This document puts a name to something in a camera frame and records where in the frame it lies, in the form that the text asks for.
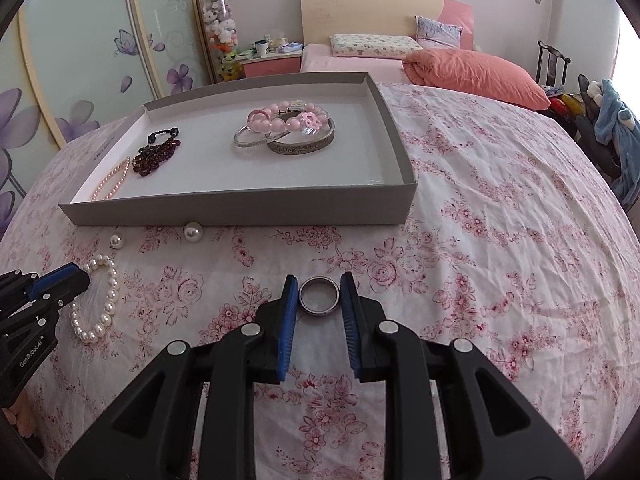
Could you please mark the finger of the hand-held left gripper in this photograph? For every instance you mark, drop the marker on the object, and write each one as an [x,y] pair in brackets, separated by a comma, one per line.
[55,280]
[12,280]

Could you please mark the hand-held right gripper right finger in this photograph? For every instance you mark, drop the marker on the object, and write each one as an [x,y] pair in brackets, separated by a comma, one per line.
[352,330]

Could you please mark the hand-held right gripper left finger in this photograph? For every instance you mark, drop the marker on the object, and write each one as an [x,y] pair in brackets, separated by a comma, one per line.
[286,330]

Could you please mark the grey cardboard box tray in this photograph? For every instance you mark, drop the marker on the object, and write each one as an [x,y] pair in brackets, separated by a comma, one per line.
[310,170]

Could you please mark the carved silver bangle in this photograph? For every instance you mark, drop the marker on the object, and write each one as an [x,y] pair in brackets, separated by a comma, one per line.
[300,149]

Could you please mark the thin silver bangle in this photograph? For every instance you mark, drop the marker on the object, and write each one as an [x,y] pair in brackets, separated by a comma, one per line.
[245,144]

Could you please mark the person's left hand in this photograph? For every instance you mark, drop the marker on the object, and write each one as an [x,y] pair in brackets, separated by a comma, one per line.
[22,417]

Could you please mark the white pearl earring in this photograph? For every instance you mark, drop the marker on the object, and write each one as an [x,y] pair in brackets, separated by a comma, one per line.
[116,241]
[192,231]

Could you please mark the pink floral tablecloth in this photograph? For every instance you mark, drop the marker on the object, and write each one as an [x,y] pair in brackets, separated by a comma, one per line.
[500,260]

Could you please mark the floral sliding door wardrobe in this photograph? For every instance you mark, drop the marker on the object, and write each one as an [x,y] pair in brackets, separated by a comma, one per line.
[75,35]

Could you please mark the pink nightstand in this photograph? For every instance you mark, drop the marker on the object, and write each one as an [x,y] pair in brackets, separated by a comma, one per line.
[270,66]

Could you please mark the blue cloth item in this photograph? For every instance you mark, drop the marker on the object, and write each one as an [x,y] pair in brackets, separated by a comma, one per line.
[291,49]

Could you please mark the orange pillow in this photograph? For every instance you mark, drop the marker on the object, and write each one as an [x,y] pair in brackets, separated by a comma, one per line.
[475,75]

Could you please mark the dark rimmed mug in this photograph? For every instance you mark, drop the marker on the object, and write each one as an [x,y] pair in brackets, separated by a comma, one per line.
[260,48]

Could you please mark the patterned white pillow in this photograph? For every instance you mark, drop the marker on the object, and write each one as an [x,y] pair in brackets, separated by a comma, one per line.
[370,45]

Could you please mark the plush toy display tube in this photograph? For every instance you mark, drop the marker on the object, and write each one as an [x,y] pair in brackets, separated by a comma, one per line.
[220,20]

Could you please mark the small lavender pillow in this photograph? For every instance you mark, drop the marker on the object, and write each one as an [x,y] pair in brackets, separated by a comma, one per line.
[437,32]

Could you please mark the colourful toy pile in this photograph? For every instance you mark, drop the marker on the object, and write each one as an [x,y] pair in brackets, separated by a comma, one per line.
[567,102]

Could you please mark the pink wooden bed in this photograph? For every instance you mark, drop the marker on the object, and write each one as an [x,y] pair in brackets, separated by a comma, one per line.
[360,10]

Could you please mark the dark wooden chair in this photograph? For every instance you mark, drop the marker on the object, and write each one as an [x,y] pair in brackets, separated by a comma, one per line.
[550,62]

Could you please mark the blue plush garment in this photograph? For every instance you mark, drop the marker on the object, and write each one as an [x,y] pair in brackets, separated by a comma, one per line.
[620,125]

